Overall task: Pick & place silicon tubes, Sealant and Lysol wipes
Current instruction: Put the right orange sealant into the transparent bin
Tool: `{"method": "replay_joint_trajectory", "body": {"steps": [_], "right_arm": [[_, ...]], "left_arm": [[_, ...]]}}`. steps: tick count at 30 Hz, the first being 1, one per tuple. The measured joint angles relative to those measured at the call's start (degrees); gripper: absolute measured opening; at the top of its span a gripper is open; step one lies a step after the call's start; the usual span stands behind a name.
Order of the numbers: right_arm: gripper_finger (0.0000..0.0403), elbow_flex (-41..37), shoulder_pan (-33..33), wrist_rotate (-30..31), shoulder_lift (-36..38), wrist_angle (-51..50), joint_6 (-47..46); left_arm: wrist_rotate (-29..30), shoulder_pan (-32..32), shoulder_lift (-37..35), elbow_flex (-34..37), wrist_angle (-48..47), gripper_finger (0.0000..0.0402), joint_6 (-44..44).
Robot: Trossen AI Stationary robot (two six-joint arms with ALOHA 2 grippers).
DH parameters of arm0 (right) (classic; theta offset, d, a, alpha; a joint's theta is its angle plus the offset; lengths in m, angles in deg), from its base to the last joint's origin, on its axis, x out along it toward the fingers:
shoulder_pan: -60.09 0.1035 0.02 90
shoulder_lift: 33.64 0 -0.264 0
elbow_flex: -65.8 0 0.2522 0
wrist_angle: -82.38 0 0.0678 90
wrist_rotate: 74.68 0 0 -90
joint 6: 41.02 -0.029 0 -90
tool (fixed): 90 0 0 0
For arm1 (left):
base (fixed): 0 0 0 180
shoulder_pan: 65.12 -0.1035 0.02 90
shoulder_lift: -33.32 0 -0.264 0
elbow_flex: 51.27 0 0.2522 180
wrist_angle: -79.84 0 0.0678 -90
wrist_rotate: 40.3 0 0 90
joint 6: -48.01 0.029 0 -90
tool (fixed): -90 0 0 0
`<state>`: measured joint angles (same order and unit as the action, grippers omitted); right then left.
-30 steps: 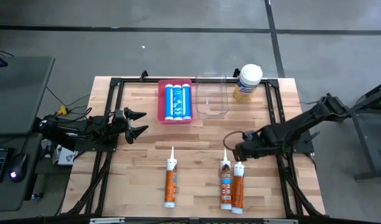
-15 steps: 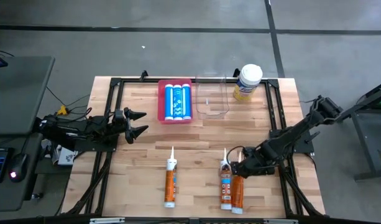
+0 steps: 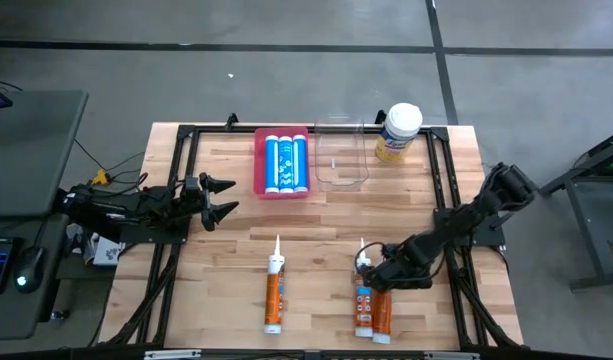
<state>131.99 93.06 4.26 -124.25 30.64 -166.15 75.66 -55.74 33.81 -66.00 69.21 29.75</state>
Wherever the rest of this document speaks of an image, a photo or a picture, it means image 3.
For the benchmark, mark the black computer mouse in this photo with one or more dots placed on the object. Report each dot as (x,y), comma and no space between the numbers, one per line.
(28,270)

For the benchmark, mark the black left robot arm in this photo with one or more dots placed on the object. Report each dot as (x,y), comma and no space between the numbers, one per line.
(136,205)

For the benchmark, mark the clear plastic bin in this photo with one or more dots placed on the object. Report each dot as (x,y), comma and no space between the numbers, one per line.
(342,176)

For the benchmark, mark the white printed box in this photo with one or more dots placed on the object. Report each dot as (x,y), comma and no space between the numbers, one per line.
(106,252)

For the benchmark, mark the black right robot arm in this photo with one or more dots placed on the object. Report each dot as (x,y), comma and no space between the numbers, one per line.
(466,220)

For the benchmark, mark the yellow connector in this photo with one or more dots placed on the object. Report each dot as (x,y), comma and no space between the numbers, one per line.
(101,177)

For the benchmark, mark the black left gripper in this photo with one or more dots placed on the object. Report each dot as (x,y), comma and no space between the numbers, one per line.
(193,197)

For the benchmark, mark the blue silicone tube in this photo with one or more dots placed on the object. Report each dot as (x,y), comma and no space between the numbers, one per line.
(300,165)
(286,165)
(271,165)

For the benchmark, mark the orange sealant tube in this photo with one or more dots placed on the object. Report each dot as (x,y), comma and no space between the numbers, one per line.
(363,310)
(274,295)
(382,315)

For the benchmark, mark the black table clamp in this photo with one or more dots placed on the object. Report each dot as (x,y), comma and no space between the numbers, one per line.
(381,118)
(231,121)

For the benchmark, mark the dark grey desk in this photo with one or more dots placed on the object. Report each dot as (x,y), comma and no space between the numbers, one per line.
(26,150)

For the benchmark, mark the Lysol wipes canister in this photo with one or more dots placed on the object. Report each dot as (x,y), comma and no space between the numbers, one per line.
(398,131)

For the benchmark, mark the black metal cart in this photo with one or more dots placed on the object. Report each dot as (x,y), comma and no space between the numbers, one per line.
(586,225)

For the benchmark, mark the silver metal bracket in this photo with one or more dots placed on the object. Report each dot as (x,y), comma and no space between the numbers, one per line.
(172,355)
(451,356)

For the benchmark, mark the pink plastic bin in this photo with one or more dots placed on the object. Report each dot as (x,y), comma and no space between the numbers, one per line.
(259,165)

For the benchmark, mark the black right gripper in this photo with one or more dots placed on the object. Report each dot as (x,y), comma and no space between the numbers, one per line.
(403,267)

